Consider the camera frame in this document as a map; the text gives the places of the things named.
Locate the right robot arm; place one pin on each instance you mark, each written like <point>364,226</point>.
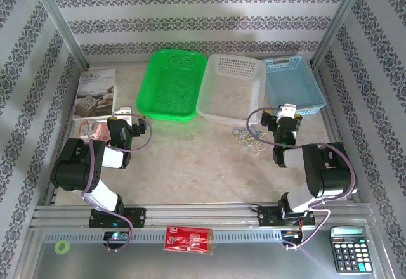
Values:
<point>330,171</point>

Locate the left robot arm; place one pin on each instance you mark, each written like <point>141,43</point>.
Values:
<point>68,168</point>

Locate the pink blister package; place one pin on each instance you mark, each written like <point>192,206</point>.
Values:
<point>92,131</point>

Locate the light blue plastic basket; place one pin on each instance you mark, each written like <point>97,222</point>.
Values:
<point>295,82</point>

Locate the white plastic basket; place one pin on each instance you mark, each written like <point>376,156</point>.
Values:
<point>230,88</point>

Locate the booklet with photo cover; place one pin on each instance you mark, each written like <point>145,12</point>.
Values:
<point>95,92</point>

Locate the green plastic basket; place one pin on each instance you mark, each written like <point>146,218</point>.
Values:
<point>168,85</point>

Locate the small circuit board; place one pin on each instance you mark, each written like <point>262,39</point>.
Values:
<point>291,237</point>
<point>117,236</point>

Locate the red foil packet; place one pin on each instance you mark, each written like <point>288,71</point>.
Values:
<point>188,239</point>

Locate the green tape roll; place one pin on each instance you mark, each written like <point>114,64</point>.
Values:
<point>57,247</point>

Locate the black desk calculator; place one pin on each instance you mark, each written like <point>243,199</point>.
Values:
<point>350,250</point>

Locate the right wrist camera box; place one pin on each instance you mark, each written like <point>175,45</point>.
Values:
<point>287,111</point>

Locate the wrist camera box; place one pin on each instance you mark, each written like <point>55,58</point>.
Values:
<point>287,111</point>
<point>123,113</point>

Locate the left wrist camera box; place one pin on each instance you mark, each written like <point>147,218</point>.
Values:
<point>123,113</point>

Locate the aluminium side rail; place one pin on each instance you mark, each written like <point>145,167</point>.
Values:
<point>332,130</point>
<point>67,130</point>

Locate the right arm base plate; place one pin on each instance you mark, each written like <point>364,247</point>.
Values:
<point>268,217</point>

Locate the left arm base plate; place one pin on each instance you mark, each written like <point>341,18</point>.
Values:
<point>136,217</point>

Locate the aluminium frame post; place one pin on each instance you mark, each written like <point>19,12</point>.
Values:
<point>337,22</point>
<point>60,22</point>

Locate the aluminium mounting rail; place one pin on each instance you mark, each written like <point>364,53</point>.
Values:
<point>196,212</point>

